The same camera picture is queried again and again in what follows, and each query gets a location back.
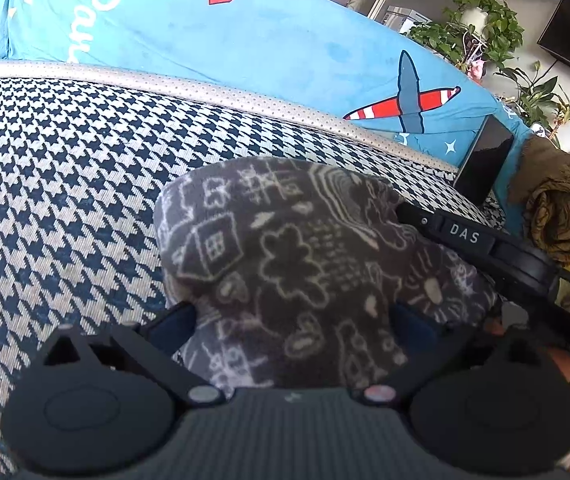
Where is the pothos plant in white pot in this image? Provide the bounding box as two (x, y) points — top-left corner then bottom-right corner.
(406, 0), (524, 70)

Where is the white appliance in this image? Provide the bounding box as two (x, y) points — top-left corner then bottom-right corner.
(381, 5), (434, 37)

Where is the long-leaf potted plant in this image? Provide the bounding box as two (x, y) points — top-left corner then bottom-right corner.
(494, 60), (570, 135)

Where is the blue printed sofa blanket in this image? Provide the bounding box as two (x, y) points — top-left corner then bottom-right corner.
(0, 0), (538, 233)

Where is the houndstooth sofa seat cover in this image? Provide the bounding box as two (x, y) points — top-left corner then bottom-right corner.
(0, 76), (508, 480)

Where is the black tablet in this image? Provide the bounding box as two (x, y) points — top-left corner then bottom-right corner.
(451, 114), (516, 209)

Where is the grey patterned fleece garment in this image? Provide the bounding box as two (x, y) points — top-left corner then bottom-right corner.
(155, 156), (503, 393)

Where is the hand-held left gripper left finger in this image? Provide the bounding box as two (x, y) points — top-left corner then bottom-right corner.
(41, 302), (227, 409)

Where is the brown patterned scarf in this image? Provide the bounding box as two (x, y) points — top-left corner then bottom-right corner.
(506, 134), (570, 267)

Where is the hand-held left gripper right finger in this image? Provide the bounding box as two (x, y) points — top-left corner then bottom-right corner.
(361, 301), (542, 408)

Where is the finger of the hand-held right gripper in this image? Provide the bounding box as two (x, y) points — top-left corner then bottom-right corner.
(396, 202), (440, 242)

